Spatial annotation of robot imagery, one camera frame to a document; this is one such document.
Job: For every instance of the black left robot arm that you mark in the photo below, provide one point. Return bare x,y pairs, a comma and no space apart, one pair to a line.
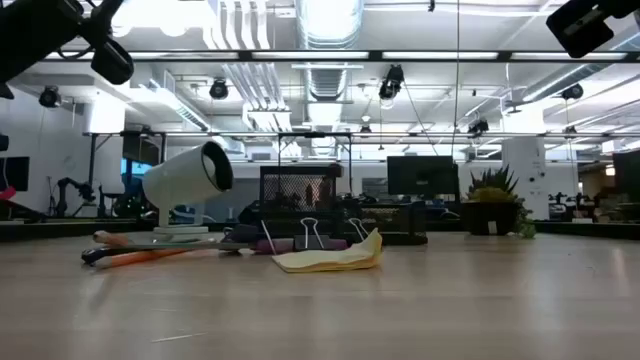
25,35

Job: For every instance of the black computer monitor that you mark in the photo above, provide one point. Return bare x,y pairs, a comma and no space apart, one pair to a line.
14,173
422,175

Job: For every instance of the silver ventilation duct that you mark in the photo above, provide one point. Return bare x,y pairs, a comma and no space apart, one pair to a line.
327,20

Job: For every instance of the potted succulent plant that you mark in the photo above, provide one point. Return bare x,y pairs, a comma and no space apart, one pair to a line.
492,200

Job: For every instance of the white cylindrical camera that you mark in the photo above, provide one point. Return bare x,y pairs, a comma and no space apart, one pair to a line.
180,182

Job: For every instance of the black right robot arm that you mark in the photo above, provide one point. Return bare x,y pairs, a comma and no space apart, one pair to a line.
580,25

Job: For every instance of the yellow sticky note pad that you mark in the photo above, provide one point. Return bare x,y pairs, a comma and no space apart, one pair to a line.
325,260

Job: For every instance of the black hanging camera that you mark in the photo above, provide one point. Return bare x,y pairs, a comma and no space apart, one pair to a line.
218,89
572,91
478,126
50,96
391,82

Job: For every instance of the black pen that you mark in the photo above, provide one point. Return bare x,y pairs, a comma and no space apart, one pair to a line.
150,247

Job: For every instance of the black aluminium table frame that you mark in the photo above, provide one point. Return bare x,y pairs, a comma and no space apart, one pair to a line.
50,229

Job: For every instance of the black binder clip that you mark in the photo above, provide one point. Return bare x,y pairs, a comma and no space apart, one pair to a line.
311,243

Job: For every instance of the black mesh desk organizer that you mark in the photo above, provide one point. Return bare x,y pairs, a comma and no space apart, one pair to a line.
390,220

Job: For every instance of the black overhead frame bar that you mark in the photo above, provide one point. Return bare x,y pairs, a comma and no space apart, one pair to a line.
245,55

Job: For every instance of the background black robot arm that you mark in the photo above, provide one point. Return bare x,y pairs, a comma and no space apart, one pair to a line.
67,192

